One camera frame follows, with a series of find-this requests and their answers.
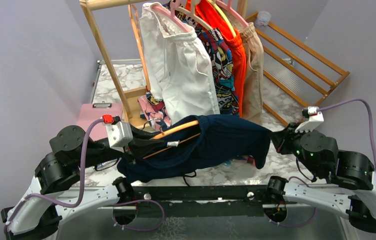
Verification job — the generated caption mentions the comic print shorts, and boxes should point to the comic print shorts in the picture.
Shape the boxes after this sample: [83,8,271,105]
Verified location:
[140,1,239,122]

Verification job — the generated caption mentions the pink hanger right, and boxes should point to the pink hanger right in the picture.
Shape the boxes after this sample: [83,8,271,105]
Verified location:
[214,0,249,27]

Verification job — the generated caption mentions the pink cylindrical bottle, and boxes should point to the pink cylindrical bottle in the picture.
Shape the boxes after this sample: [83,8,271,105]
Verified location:
[237,155,255,165]

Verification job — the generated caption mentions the pink hanger left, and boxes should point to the pink hanger left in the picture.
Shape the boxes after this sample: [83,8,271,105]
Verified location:
[151,0,190,33]

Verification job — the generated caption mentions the orange red shorts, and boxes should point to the orange red shorts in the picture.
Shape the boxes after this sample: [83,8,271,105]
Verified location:
[185,0,246,117]

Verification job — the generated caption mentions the orange twisted hanger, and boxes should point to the orange twisted hanger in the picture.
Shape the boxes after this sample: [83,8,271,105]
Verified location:
[128,4,151,92]

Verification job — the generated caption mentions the beige shorts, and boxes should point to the beige shorts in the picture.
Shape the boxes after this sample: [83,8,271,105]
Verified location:
[235,23,264,124]

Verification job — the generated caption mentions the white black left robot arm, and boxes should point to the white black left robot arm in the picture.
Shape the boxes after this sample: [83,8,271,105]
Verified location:
[1,122,163,240]

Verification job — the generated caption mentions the orange wooden hanger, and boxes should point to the orange wooden hanger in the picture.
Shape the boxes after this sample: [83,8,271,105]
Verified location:
[143,120,199,159]

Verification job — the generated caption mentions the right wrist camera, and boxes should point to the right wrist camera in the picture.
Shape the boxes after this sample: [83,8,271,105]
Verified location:
[295,106,324,133]

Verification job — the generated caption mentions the navy blue shorts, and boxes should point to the navy blue shorts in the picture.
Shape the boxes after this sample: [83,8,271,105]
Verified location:
[117,114,271,183]

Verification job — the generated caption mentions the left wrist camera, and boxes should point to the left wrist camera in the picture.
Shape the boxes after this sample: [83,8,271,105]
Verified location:
[102,114,133,149]

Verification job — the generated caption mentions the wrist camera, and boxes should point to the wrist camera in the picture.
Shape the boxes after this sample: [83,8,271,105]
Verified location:
[102,114,133,149]
[295,106,324,133]

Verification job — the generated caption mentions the wooden slatted shelf rack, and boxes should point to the wooden slatted shelf rack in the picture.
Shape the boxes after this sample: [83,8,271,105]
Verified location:
[255,22,349,126]

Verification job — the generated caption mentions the clear paperclip jar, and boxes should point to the clear paperclip jar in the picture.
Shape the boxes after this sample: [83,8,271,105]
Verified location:
[254,10,271,28]

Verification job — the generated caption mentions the beige wooden hanger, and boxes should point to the beige wooden hanger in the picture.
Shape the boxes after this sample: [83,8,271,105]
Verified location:
[175,3,213,31]

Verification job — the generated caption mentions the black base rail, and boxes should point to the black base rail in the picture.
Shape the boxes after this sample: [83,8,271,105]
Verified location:
[101,183,298,220]

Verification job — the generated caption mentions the pink navy patterned shorts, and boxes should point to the pink navy patterned shorts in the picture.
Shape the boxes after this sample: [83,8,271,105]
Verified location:
[138,94,172,131]

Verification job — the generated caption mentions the yellow hanger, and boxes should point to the yellow hanger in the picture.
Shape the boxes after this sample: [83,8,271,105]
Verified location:
[207,0,236,37]

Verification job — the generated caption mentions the wooden clothes rack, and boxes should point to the wooden clothes rack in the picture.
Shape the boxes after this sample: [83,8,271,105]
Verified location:
[79,0,249,127]

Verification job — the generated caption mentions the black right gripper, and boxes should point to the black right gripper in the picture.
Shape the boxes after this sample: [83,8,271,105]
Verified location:
[268,121,321,177]

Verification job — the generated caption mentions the pink clipboard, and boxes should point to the pink clipboard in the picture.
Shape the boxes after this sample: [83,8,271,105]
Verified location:
[76,102,123,141]

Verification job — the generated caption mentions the white shorts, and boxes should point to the white shorts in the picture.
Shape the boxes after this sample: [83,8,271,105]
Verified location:
[139,2,220,124]

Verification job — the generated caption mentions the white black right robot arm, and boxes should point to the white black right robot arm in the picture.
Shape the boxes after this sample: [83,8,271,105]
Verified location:
[264,123,376,234]

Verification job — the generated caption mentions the pink hanger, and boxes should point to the pink hanger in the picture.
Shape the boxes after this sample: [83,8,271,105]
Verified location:
[151,0,190,33]
[214,0,249,27]

